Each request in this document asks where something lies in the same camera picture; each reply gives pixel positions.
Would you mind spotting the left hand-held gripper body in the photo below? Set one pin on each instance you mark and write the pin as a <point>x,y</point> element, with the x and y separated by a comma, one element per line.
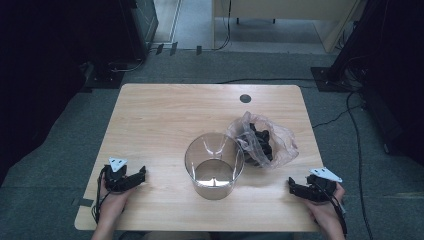
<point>115,178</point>

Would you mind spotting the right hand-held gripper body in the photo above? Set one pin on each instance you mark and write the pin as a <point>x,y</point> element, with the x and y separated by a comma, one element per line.
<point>320,190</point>

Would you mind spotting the clear plastic bag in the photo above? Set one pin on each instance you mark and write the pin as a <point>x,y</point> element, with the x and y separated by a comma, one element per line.
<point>283,143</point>

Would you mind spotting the black material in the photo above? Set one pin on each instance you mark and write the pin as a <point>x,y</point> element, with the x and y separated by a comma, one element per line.
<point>263,143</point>

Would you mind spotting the grey metal bucket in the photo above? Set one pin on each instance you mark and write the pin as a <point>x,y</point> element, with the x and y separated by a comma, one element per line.
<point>213,186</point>

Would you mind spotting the person's right hand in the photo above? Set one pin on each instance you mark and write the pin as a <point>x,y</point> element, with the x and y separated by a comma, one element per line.
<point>323,213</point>

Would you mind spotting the person's left hand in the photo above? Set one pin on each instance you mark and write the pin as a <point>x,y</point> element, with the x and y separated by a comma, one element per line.
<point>111,205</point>

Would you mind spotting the wooden table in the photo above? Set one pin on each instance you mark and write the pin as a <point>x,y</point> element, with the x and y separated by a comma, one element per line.
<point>150,133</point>

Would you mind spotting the black table grommet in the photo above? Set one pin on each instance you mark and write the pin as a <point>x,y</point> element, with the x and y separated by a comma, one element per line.
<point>245,98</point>

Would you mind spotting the black cabinet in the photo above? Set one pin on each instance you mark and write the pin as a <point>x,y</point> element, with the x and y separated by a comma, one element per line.
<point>141,23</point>

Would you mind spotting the black stand base plate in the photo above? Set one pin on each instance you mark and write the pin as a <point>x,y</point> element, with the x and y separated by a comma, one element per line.
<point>106,80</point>
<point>330,81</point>

